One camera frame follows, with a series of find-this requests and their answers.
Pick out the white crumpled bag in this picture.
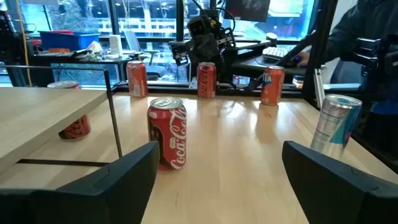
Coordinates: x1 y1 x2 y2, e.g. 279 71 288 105
85 40 103 54

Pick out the black computer desk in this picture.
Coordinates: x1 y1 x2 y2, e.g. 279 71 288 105
167 39 308 77

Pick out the person's hand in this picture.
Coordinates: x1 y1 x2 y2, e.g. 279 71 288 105
297 51 312 68

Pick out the silver aluminium extrusion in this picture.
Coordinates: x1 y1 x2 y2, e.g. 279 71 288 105
313 68 326 110

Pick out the white paper roll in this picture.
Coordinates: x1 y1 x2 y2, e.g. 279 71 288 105
108 34 124 57

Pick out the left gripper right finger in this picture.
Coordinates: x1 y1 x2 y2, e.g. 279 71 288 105
281 140 398 224

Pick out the black equipment rack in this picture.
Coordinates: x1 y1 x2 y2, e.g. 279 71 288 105
0 9 32 88

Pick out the wooden shelf black metal frame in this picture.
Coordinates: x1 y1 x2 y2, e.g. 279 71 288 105
0 64 124 175

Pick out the red Star Wars Coca-Cola can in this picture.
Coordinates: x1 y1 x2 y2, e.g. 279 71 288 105
147 96 188 171

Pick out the yellow hanging cable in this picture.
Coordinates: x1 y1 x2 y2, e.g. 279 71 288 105
15 0 34 88

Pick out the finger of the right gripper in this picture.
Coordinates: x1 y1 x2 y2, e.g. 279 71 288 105
190 35 208 66
206 33 223 65

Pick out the person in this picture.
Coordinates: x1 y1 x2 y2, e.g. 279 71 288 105
297 0 398 116

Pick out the blue plastic bin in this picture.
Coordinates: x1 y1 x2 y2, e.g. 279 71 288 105
39 30 100 52

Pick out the white computer keyboard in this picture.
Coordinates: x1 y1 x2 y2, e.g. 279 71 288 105
262 45 289 62

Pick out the dark cluttered desk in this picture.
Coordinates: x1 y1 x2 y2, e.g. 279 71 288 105
32 51 137 83

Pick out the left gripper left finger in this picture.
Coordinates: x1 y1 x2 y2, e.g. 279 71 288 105
0 141 160 224

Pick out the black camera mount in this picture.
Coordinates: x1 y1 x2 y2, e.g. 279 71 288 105
354 34 398 94

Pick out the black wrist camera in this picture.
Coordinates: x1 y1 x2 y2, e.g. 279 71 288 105
187 15 213 40

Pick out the orange Fanta can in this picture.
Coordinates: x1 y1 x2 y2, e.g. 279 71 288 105
260 65 286 106
126 60 149 98

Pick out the gray office chair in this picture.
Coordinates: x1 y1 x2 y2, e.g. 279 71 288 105
329 58 361 85
123 29 167 78

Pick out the black cylindrical container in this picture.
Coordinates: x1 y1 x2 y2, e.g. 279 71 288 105
266 32 279 47

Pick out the silver blue Red Bull can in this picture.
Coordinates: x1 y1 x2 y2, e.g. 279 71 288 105
310 94 363 161

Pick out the black computer monitor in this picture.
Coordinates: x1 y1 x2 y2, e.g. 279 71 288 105
223 0 271 23

